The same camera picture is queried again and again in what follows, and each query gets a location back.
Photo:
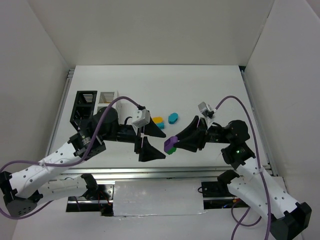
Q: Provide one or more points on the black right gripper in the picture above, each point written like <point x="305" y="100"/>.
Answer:
<point x="203" y="135"/>

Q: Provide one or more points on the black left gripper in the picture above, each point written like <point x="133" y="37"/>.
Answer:
<point x="138" y="140"/>

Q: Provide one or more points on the purple rounded lego brick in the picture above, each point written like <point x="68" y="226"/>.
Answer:
<point x="169" y="143"/>

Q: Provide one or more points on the green rounded lego brick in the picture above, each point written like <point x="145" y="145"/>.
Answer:
<point x="171" y="150"/>

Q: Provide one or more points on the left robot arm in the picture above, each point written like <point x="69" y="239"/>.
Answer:
<point x="38" y="184"/>

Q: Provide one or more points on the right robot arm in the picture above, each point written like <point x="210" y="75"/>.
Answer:
<point x="248" y="181"/>

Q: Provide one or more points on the teal rectangular lego brick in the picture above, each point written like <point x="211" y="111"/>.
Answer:
<point x="161" y="125"/>

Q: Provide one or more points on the yellow oval lego brick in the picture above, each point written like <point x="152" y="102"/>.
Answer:
<point x="157" y="119"/>

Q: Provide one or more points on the teal oval lego brick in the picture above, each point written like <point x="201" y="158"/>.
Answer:
<point x="173" y="118"/>

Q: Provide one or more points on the white slotted container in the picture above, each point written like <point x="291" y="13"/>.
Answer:
<point x="105" y="98"/>

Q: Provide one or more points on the black slotted container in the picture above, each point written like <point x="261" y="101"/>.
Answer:
<point x="83" y="108"/>

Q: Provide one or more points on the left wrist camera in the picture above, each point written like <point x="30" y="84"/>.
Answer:
<point x="140" y="118"/>

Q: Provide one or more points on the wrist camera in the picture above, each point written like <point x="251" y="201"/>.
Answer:
<point x="208" y="113"/>
<point x="140" y="118"/>

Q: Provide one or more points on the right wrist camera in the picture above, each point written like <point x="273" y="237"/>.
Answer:
<point x="208" y="113"/>

